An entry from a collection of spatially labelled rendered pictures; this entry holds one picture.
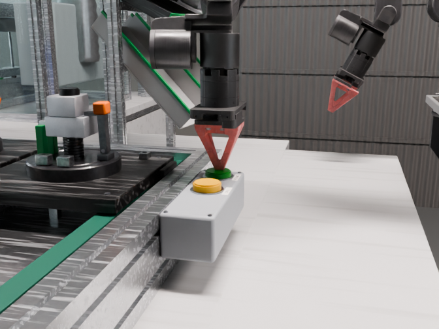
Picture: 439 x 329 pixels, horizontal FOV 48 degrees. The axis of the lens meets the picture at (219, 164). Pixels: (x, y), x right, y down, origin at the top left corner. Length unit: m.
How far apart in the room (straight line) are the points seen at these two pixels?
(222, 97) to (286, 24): 2.86
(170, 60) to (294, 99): 2.89
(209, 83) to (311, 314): 0.34
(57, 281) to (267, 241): 0.40
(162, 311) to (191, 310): 0.03
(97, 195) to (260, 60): 2.99
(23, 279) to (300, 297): 0.32
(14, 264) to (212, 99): 0.34
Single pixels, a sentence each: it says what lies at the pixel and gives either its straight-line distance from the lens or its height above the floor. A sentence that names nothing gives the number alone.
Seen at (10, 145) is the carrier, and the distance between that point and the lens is 1.01.
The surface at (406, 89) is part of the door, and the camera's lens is 3.57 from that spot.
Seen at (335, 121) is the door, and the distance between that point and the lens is 3.58.
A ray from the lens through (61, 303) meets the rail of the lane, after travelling 0.44.
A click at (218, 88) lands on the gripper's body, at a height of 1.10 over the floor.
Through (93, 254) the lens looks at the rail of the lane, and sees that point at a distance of 0.53.
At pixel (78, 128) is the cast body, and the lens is 0.75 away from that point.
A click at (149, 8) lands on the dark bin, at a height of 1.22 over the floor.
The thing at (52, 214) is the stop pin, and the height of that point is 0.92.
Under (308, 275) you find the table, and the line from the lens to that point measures 0.69.
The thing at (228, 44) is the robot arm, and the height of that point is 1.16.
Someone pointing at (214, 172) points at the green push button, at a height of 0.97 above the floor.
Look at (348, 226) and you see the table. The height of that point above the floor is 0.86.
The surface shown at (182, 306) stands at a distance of 0.61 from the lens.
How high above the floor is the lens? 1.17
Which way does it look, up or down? 15 degrees down
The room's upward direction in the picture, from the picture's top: straight up
